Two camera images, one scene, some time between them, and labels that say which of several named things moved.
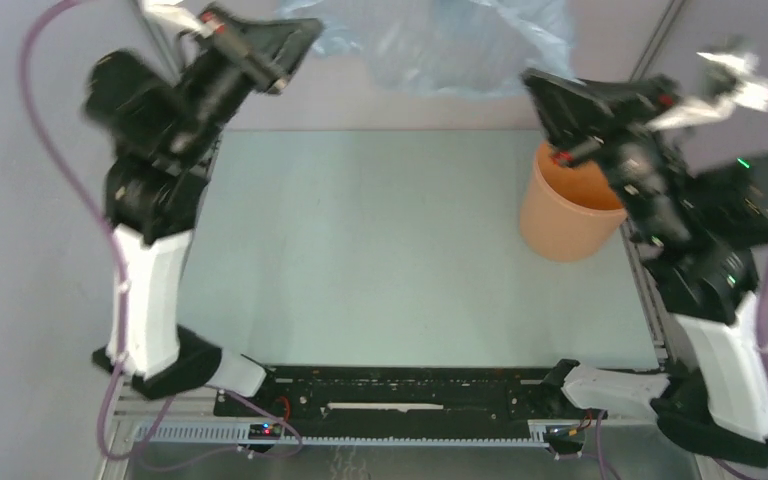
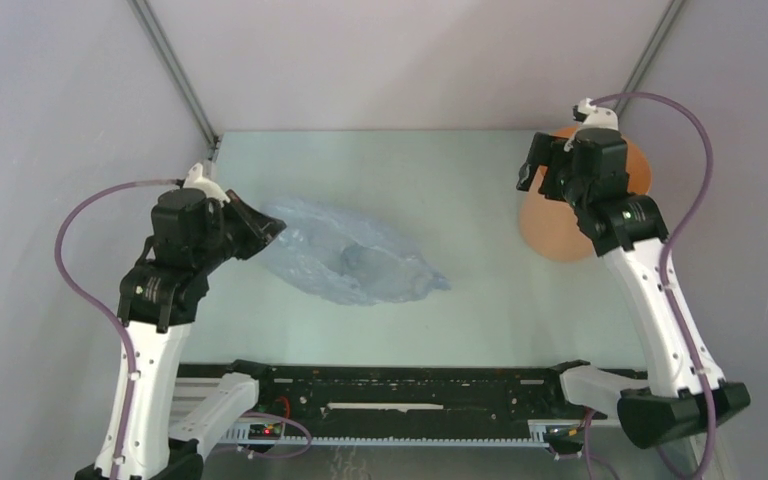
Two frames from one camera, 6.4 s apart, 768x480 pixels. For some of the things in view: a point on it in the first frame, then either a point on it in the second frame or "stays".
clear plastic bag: (449, 49) → (349, 253)
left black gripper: (265, 53) → (265, 228)
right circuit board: (564, 433) stays
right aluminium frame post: (657, 39) stays
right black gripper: (574, 105) → (546, 150)
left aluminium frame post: (164, 43) stays
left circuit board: (264, 431) stays
